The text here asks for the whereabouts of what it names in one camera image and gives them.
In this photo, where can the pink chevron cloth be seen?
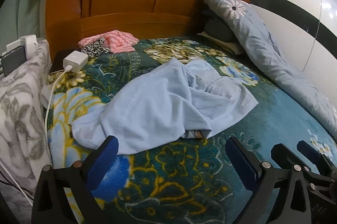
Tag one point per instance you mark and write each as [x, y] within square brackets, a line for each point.
[119, 41]

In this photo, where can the light blue garment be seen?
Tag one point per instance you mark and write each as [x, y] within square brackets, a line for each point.
[163, 105]

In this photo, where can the leopard print cloth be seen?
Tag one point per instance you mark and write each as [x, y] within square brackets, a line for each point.
[96, 49]

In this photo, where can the grey floral blanket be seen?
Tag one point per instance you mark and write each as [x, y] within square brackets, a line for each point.
[21, 113]

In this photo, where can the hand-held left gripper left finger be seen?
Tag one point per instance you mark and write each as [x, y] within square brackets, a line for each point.
[101, 163]

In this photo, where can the white charger adapter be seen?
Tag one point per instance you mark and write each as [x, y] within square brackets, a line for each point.
[75, 61]

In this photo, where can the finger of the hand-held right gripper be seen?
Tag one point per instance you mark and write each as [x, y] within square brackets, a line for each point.
[283, 157]
[309, 150]

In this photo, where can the white wall plug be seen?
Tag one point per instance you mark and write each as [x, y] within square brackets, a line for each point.
[29, 45]

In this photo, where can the green curtain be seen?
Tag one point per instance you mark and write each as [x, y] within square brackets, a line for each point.
[23, 3]

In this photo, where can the blue floral quilt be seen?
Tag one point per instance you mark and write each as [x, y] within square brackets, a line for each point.
[263, 37]

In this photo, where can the dark pillow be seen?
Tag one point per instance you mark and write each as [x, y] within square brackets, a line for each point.
[218, 28]

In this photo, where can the teal floral blanket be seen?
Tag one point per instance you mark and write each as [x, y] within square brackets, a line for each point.
[184, 182]

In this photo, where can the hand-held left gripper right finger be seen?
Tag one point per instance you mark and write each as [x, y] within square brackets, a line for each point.
[243, 166]

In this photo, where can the dark grey power bank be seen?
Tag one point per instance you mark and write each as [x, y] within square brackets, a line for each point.
[13, 61]

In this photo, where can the black phone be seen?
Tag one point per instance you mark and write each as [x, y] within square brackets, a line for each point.
[59, 61]

